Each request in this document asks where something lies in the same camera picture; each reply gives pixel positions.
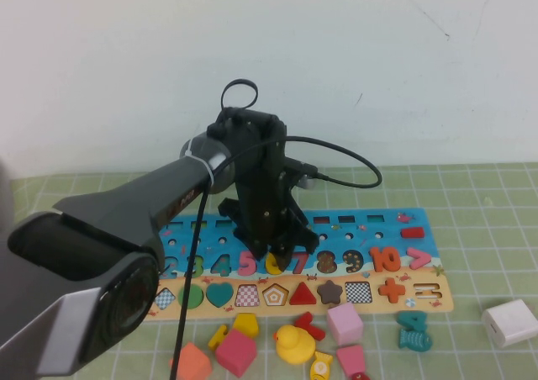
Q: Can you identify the yellow number six piece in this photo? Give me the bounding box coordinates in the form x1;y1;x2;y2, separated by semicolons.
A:
265;251;291;276

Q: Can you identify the green circle piece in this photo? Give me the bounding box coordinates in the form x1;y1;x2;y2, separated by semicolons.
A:
177;283;206;309

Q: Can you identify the orange plus sign piece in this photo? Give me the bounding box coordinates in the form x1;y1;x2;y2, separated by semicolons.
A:
377;277;406;303

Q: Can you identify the blue wooden puzzle board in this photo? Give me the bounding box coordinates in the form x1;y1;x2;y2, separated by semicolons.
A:
155;207;455;320

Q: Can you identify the yellow rubber duck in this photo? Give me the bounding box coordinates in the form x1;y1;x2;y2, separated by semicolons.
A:
272;324;316;365

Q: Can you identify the brown star piece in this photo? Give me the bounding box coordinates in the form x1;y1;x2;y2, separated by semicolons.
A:
316;279;342;304

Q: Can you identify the yellow trapezoid piece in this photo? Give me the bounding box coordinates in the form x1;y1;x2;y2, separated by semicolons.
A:
233;312;260;338

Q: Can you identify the pink greater-than sign piece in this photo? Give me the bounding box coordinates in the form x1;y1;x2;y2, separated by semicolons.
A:
408;248;433;271

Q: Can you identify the teal number four piece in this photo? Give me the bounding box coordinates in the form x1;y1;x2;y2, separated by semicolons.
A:
396;310;428;333

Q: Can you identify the pink trapezoid piece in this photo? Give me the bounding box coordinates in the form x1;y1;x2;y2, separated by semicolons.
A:
335;344;366;376

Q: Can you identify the pink number five piece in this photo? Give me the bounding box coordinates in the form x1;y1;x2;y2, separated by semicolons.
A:
238;250;264;276

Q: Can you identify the teal fish piece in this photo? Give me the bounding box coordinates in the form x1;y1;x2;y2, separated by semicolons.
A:
398;328;433;351

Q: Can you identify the white zip tie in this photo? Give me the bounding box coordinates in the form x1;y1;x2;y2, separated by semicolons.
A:
184;138;216;186

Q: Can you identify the red number seven piece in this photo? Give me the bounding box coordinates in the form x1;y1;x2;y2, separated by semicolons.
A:
293;311;327;342

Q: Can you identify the black looped strap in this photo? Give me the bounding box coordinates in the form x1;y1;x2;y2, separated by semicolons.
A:
221;79;259;113

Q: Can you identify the pink cube block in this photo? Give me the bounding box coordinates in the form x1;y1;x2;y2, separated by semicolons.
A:
326;302;365;346

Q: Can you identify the white power adapter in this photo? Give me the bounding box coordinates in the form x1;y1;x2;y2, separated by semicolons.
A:
481;298;538;348

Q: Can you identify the teal heart piece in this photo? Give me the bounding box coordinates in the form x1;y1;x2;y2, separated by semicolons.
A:
204;282;235;309

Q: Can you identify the magenta square block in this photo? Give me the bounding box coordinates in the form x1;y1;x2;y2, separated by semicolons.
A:
214;328;258;377

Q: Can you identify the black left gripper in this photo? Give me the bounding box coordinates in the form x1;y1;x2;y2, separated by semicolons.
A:
208;108;319;272

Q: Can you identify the yellow fish piece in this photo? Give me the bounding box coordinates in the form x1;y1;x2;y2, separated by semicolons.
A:
309;351;333;380

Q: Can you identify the orange number ten piece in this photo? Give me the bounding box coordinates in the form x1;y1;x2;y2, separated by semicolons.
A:
369;245;401;272

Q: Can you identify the orange square block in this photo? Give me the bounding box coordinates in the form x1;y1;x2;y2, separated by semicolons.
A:
169;341;214;380

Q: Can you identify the red triangle piece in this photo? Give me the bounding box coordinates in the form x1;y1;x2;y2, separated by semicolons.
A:
288;282;318;306

